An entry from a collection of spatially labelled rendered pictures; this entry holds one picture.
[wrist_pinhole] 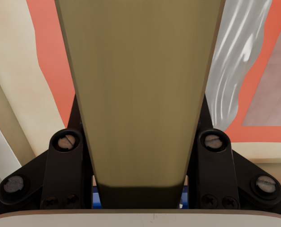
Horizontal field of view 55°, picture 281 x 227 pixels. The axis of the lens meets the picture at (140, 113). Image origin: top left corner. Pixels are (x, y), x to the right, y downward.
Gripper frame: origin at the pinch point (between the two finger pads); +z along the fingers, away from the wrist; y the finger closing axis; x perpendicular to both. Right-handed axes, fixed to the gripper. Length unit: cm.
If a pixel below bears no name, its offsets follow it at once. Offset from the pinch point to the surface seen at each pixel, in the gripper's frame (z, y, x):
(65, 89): 13.3, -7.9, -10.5
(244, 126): 13.5, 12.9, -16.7
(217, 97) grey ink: 12.7, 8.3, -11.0
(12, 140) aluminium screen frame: 10.7, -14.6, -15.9
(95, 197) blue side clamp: 8.8, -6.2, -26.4
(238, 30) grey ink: 12.6, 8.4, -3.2
